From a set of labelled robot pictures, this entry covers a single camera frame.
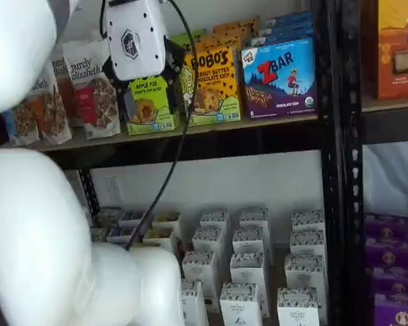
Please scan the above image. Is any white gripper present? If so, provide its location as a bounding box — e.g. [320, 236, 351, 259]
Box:
[101, 0, 188, 120]

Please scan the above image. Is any yellow Bobo's peanut butter box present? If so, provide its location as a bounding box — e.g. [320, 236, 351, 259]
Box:
[183, 46, 242, 127]
[213, 16, 260, 35]
[205, 30, 251, 41]
[199, 36, 243, 52]

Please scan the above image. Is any wooden shelf board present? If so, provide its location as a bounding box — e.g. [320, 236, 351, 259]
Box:
[40, 113, 320, 152]
[361, 94, 408, 113]

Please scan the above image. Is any black metal shelf rack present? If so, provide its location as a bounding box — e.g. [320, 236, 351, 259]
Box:
[37, 0, 346, 326]
[342, 0, 408, 326]

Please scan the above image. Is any blue Zbar box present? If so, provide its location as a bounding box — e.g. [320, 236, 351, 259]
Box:
[241, 36, 318, 120]
[258, 23, 314, 37]
[250, 33, 314, 47]
[270, 11, 314, 27]

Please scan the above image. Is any blue white granola box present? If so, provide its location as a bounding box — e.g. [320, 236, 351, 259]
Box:
[118, 210, 147, 228]
[105, 226, 137, 245]

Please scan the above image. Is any green white cereal box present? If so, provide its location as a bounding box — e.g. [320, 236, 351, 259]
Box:
[98, 206, 123, 228]
[89, 226, 109, 242]

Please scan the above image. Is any banana nut granola box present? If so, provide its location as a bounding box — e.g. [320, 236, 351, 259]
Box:
[143, 228, 175, 251]
[152, 212, 182, 232]

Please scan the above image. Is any large orange box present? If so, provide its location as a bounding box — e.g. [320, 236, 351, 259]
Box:
[376, 0, 408, 101]

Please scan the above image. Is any purple snack box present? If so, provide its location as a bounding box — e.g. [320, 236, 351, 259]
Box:
[373, 293, 408, 326]
[364, 236, 408, 271]
[369, 266, 408, 300]
[364, 212, 408, 240]

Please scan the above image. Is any granola bag red label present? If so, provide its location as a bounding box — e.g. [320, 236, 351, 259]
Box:
[63, 39, 122, 141]

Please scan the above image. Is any granola bag orange label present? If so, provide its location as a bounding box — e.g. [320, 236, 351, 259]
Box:
[50, 54, 86, 129]
[29, 60, 73, 145]

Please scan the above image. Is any white granola bag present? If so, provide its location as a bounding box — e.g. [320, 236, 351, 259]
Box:
[5, 94, 41, 147]

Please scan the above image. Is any white patterned carton group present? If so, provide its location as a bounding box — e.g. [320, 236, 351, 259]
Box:
[88, 203, 327, 326]

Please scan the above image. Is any white plastic sheet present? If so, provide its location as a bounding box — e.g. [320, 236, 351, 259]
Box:
[362, 143, 408, 218]

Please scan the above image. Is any thin black cable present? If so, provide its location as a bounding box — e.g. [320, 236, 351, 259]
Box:
[99, 0, 109, 39]

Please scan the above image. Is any thick black cable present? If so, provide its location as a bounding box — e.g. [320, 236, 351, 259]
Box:
[124, 0, 195, 251]

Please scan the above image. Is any white wall outlet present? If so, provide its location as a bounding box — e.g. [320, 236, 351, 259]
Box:
[105, 175, 120, 202]

